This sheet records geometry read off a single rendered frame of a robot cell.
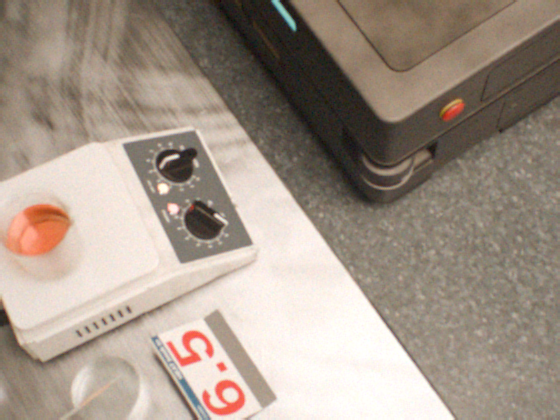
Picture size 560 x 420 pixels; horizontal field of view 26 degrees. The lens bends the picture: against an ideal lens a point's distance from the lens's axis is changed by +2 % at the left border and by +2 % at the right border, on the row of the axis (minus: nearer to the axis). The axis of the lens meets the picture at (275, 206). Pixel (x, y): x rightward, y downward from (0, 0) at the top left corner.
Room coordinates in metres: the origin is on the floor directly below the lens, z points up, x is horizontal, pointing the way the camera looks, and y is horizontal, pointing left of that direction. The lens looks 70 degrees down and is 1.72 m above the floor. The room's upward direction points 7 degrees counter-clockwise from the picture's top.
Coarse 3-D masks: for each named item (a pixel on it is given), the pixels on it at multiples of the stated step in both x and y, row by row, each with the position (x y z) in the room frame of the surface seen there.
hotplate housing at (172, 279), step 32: (192, 128) 0.43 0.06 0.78; (128, 160) 0.39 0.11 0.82; (160, 256) 0.30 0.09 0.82; (224, 256) 0.30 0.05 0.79; (256, 256) 0.31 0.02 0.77; (128, 288) 0.28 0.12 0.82; (160, 288) 0.28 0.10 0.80; (192, 288) 0.29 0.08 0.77; (0, 320) 0.28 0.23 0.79; (64, 320) 0.26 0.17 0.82; (96, 320) 0.26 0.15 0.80; (32, 352) 0.25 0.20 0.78
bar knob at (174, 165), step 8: (160, 152) 0.40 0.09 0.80; (168, 152) 0.40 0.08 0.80; (176, 152) 0.39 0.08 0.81; (184, 152) 0.39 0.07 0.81; (192, 152) 0.39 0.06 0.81; (160, 160) 0.39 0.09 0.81; (168, 160) 0.38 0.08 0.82; (176, 160) 0.38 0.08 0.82; (184, 160) 0.39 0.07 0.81; (192, 160) 0.39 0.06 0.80; (160, 168) 0.38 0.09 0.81; (168, 168) 0.38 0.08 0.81; (176, 168) 0.38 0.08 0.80; (184, 168) 0.38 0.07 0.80; (192, 168) 0.38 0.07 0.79; (168, 176) 0.37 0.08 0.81; (176, 176) 0.37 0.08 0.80; (184, 176) 0.38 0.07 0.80
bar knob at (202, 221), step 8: (192, 208) 0.34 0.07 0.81; (200, 208) 0.34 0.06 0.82; (208, 208) 0.34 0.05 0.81; (192, 216) 0.34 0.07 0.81; (200, 216) 0.33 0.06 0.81; (208, 216) 0.33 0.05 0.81; (216, 216) 0.33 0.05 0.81; (192, 224) 0.33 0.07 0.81; (200, 224) 0.33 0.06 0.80; (208, 224) 0.33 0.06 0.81; (216, 224) 0.33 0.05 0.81; (224, 224) 0.33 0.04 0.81; (192, 232) 0.32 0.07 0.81; (200, 232) 0.32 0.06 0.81; (208, 232) 0.32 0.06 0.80; (216, 232) 0.32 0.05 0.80
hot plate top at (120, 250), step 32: (64, 160) 0.39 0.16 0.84; (96, 160) 0.38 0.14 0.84; (0, 192) 0.36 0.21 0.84; (64, 192) 0.36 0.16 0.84; (96, 192) 0.35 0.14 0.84; (128, 192) 0.35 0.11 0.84; (96, 224) 0.33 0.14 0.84; (128, 224) 0.33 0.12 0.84; (0, 256) 0.31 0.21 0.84; (96, 256) 0.30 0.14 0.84; (128, 256) 0.30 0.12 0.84; (0, 288) 0.29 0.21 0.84; (32, 288) 0.28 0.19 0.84; (64, 288) 0.28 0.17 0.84; (96, 288) 0.28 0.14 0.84; (32, 320) 0.26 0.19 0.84
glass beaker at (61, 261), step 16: (16, 192) 0.33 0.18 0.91; (32, 192) 0.33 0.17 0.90; (48, 192) 0.33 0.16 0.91; (0, 208) 0.32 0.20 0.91; (16, 208) 0.33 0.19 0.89; (64, 208) 0.32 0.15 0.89; (0, 224) 0.31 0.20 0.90; (0, 240) 0.30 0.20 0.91; (64, 240) 0.30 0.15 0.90; (80, 240) 0.31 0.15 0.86; (16, 256) 0.29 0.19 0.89; (32, 256) 0.28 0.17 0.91; (48, 256) 0.29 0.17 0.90; (64, 256) 0.29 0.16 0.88; (80, 256) 0.30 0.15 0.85; (32, 272) 0.29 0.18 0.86; (48, 272) 0.29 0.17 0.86; (64, 272) 0.29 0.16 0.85
